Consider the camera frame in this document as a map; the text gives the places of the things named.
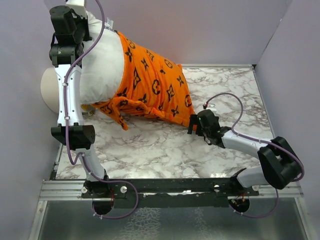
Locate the white pillow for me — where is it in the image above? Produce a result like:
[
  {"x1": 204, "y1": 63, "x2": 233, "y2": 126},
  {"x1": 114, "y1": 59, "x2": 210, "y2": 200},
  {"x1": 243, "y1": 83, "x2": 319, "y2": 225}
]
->
[{"x1": 79, "y1": 11, "x2": 125, "y2": 105}]

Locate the orange patterned pillowcase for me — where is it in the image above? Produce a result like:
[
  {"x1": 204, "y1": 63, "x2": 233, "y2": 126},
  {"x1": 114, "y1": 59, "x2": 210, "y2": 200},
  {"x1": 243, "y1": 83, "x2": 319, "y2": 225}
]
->
[{"x1": 92, "y1": 32, "x2": 195, "y2": 131}]

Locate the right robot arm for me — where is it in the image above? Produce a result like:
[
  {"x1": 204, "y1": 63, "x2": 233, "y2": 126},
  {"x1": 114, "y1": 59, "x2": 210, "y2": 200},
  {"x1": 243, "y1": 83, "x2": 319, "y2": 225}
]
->
[{"x1": 187, "y1": 109, "x2": 304, "y2": 196}]

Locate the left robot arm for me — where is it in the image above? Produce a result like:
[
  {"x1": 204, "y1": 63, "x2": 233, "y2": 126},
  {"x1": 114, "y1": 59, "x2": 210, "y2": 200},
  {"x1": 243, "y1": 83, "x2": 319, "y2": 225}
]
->
[{"x1": 49, "y1": 0, "x2": 111, "y2": 198}]

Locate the white pillow care label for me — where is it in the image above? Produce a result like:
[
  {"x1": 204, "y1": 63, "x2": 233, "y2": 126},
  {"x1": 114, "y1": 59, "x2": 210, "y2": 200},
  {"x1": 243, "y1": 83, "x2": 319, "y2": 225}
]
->
[{"x1": 104, "y1": 17, "x2": 115, "y2": 32}]

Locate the white cylinder with pegs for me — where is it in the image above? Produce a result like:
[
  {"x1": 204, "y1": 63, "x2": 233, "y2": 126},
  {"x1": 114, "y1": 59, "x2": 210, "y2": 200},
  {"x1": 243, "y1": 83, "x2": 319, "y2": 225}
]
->
[{"x1": 40, "y1": 67, "x2": 60, "y2": 114}]

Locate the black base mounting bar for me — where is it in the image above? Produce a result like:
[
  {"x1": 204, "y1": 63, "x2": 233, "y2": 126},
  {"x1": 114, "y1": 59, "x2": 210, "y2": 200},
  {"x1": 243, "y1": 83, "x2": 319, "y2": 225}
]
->
[{"x1": 81, "y1": 178, "x2": 259, "y2": 209}]

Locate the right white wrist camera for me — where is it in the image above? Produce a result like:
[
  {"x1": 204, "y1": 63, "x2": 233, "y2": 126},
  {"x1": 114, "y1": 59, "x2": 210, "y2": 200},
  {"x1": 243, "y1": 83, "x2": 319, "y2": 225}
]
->
[{"x1": 203, "y1": 103, "x2": 217, "y2": 114}]

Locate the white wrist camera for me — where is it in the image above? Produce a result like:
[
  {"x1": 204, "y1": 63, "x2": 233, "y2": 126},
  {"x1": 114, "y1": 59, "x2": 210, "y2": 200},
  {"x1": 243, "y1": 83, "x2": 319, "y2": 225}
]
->
[
  {"x1": 203, "y1": 103, "x2": 217, "y2": 114},
  {"x1": 65, "y1": 0, "x2": 88, "y2": 19}
]

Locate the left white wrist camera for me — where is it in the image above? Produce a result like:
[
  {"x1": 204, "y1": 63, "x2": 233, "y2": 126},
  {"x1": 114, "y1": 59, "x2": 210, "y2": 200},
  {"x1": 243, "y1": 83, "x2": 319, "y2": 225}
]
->
[{"x1": 65, "y1": 0, "x2": 88, "y2": 19}]

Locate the aluminium rail frame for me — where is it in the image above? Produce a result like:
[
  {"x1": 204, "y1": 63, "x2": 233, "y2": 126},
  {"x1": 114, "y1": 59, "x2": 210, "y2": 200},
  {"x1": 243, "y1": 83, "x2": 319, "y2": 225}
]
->
[{"x1": 38, "y1": 179, "x2": 304, "y2": 201}]

